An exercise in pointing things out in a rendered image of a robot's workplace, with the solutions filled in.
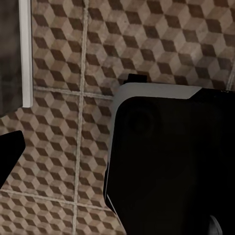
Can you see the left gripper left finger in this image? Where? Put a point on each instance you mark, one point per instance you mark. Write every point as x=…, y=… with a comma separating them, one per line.
x=12, y=145

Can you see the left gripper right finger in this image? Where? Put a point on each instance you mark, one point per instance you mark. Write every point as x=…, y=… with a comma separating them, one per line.
x=227, y=146

